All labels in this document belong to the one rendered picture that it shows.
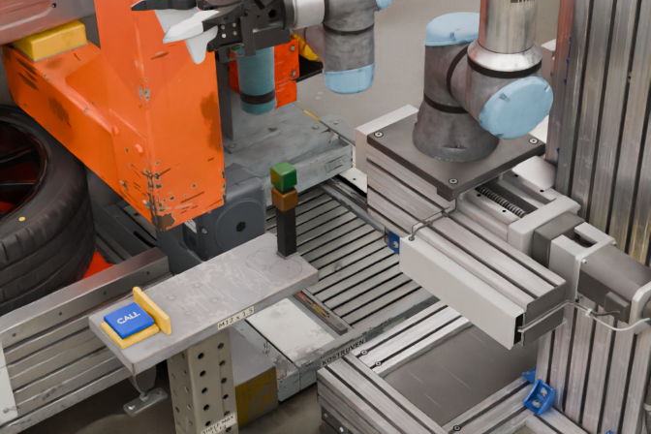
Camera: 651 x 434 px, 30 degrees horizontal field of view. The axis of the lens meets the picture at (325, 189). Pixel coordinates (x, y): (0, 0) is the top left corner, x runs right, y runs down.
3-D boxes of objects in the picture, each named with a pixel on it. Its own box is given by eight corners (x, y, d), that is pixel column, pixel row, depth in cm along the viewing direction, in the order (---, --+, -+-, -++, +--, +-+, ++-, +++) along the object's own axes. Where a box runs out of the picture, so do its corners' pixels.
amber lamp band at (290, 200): (287, 197, 242) (286, 180, 240) (298, 205, 240) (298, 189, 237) (270, 204, 240) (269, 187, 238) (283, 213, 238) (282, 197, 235)
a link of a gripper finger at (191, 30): (186, 77, 156) (227, 52, 163) (180, 34, 153) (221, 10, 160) (167, 75, 157) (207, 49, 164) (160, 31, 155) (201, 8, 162)
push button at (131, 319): (136, 309, 232) (135, 300, 231) (155, 328, 228) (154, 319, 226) (104, 325, 229) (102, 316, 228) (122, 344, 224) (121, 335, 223)
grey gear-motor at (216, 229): (184, 213, 322) (172, 99, 302) (277, 292, 295) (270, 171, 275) (125, 239, 313) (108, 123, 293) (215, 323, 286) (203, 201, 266)
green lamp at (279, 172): (286, 176, 239) (285, 159, 237) (298, 185, 237) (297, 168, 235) (269, 183, 237) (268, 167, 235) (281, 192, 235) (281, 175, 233)
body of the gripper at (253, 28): (216, 65, 164) (298, 46, 167) (208, 4, 160) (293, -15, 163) (198, 47, 170) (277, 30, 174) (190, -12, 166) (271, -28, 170)
